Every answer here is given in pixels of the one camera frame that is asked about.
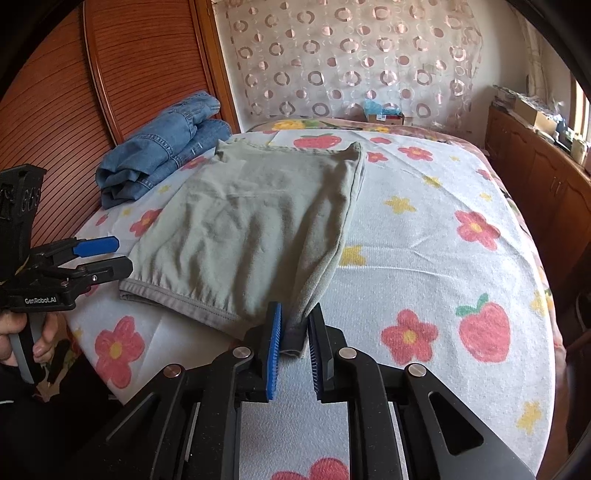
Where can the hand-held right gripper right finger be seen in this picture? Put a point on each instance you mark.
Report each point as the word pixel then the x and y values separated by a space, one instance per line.
pixel 316 364

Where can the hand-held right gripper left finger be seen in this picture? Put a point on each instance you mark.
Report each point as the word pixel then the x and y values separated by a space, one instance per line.
pixel 275 355

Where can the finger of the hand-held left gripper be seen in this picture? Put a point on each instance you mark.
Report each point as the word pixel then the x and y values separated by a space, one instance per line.
pixel 108 270
pixel 94 247

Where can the grey-green pants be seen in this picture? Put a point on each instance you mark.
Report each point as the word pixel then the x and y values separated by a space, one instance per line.
pixel 258 217

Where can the person's left hand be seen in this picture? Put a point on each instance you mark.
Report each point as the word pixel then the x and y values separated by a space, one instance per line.
pixel 46 332

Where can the folded blue jeans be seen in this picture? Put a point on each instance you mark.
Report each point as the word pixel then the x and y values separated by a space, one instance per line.
pixel 157 147

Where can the white flower print blanket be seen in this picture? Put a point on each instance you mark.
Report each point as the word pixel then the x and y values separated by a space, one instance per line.
pixel 438 258

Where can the pink floral bed sheet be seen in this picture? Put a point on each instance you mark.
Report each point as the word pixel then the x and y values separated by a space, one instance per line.
pixel 323 123

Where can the cardboard box with blue bag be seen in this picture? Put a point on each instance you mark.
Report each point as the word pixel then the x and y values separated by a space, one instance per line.
pixel 385 113

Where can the wooden low cabinet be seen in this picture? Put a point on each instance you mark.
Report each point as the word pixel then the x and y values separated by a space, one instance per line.
pixel 540 175

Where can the circle pattern sheer curtain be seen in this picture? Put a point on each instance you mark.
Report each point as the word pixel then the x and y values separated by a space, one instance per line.
pixel 355 55

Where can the open cardboard box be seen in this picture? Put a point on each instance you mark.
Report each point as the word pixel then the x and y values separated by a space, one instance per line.
pixel 535 115

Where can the wooden frame window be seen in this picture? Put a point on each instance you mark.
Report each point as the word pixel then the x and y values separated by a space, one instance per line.
pixel 582 124

